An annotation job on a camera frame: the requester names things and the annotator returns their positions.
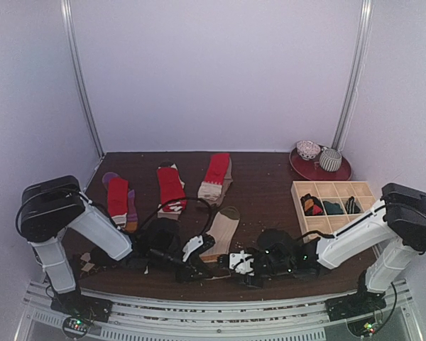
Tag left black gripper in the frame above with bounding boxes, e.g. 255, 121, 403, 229
150, 247, 212, 285

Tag beige striped maroon sock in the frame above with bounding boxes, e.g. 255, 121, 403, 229
200, 207, 240, 281

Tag black white striped sock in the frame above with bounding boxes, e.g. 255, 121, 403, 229
344, 196, 361, 215

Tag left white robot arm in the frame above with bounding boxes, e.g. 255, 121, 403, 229
15, 175, 216, 315

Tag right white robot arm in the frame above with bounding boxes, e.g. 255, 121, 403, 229
217, 183, 426, 314

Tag red beige sock centre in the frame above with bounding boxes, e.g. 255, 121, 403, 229
197, 153, 233, 207

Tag red sock centre left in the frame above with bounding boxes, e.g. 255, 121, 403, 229
157, 161, 187, 220

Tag black sock three white stripes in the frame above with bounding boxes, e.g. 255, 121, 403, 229
90, 247, 127, 269

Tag red purple sock far left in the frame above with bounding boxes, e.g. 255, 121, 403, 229
102, 172, 138, 233

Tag black argyle rolled sock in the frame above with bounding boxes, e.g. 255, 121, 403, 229
300, 193, 324, 217

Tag wooden compartment box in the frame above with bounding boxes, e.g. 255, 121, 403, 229
291, 181, 376, 242

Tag teal rolled sock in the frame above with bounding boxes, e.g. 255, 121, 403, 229
322, 200, 344, 215

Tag red round plate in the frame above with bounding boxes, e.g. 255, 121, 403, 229
289, 148, 353, 181

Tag white patterned bowl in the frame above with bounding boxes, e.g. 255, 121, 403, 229
296, 140, 322, 161

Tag grey striped cup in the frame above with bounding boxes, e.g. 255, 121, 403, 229
319, 148, 342, 173

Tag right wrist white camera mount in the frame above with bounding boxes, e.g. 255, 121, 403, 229
229, 250, 254, 276

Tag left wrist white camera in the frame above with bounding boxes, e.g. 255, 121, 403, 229
182, 235, 204, 263

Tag left black cable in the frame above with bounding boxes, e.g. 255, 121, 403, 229
136, 197, 216, 239

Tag black cable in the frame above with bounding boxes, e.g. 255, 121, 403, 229
372, 283, 398, 335
136, 197, 216, 239

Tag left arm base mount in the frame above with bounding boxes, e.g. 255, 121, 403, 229
50, 291, 113, 340

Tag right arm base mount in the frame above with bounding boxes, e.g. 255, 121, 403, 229
325, 289, 386, 337

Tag right black cable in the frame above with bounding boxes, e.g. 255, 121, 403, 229
372, 283, 398, 335

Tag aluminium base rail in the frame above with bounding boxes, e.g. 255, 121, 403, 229
16, 278, 422, 341

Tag right aluminium corner post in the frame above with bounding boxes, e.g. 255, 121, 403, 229
332, 0, 373, 153

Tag aluminium corner post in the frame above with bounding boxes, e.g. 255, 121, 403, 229
332, 0, 373, 153
60, 0, 105, 159

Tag left aluminium corner post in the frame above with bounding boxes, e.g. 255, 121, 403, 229
60, 0, 105, 159

